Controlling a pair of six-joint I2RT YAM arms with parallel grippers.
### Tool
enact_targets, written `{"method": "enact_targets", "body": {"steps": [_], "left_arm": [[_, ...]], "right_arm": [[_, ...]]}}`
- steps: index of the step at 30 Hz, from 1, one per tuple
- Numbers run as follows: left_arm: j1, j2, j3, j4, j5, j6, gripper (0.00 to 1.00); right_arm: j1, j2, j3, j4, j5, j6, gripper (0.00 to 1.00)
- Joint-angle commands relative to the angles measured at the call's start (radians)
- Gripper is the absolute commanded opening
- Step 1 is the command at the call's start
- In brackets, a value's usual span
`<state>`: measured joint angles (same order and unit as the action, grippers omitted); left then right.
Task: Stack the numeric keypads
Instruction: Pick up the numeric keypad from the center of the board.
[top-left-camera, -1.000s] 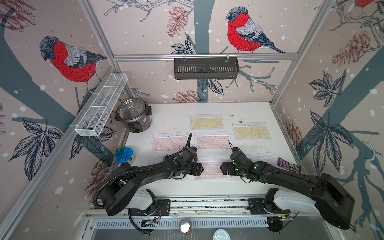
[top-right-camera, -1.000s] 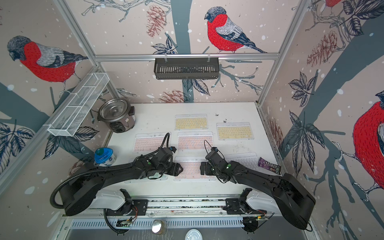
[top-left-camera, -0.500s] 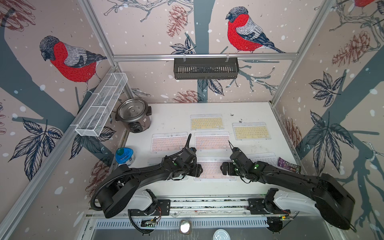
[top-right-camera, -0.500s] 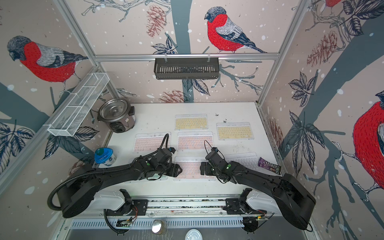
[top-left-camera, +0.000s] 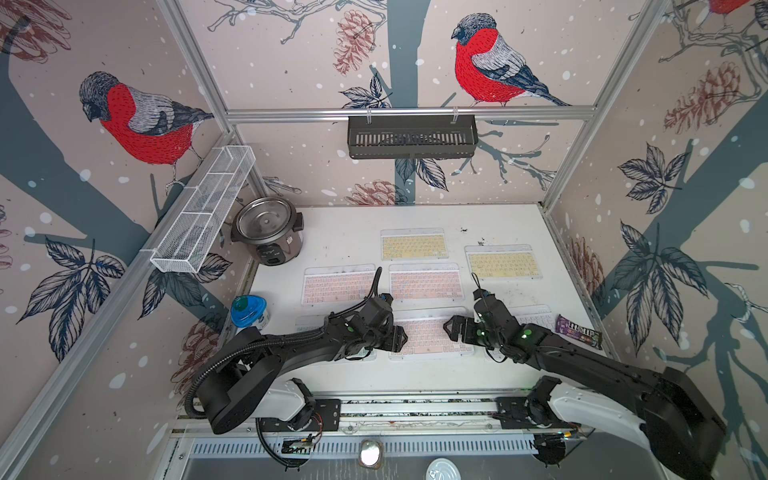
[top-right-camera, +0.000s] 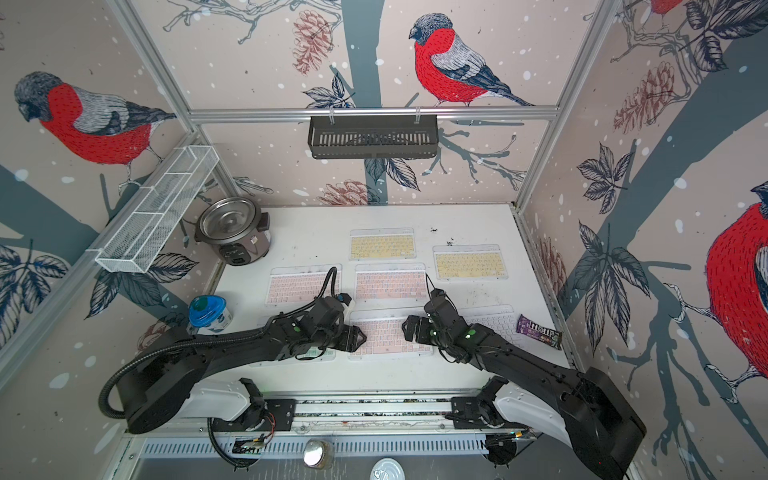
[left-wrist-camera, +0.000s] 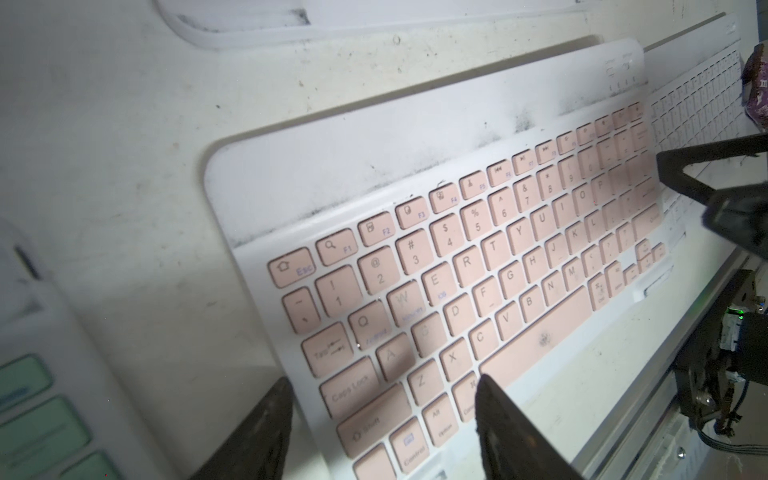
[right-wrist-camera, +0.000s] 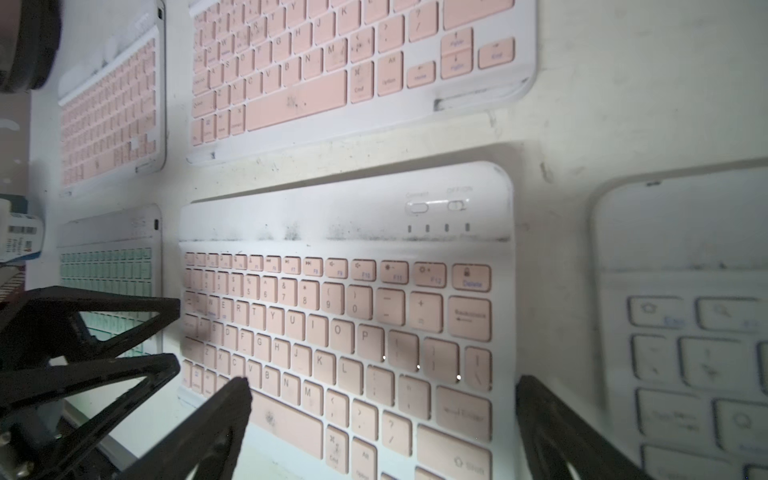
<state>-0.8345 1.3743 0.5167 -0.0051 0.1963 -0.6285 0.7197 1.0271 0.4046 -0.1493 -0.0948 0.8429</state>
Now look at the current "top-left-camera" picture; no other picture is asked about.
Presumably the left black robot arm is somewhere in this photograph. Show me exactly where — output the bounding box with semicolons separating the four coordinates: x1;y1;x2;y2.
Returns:
183;293;408;434

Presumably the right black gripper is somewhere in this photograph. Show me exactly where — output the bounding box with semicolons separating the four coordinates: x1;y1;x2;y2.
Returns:
440;312;505;350

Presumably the yellow keyboard back centre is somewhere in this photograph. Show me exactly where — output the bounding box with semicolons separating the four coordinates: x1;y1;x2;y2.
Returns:
380;228;449;261

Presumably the yellow keyboard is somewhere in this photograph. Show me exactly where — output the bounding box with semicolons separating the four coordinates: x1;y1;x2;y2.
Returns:
465;244;543;280
380;228;449;261

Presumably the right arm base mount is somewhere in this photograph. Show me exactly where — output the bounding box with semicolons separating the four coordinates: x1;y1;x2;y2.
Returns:
491;396;581;431

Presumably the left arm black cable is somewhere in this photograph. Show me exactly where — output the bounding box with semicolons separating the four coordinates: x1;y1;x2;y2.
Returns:
254;413;319;470

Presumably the yellow keyboard back right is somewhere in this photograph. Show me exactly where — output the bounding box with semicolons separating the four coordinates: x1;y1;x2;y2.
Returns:
465;244;543;280

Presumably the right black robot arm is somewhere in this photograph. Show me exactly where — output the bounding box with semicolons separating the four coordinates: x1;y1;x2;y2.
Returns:
443;288;726;479

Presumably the white wire mesh shelf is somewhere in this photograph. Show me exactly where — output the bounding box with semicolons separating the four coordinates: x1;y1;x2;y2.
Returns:
150;145;255;273

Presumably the white keyboard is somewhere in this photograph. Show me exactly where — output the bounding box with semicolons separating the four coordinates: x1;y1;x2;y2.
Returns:
509;304;556;331

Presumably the green keyboard front left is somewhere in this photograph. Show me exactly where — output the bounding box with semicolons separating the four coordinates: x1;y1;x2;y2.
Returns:
295;315;328;338

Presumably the purple candy bar wrapper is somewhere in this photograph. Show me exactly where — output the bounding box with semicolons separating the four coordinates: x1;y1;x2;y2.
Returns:
555;315;603;350

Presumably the black hanging wall basket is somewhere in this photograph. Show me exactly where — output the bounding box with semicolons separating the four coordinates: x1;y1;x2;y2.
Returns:
347;115;479;160

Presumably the steel rice cooker pot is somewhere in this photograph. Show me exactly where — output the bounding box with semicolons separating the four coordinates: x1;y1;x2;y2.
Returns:
231;197;304;266

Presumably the pink keyboard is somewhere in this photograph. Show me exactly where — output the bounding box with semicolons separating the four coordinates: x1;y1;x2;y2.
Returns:
389;263;464;300
388;307;474;362
301;264;377;305

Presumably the blue lidded container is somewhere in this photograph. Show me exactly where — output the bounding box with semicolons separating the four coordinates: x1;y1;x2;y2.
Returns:
230;295;269;329

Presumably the aluminium rail track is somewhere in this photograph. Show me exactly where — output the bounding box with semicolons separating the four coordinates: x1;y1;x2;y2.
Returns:
170;389;661;439

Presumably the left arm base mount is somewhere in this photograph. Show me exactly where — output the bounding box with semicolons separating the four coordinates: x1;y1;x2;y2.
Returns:
258;399;342;433

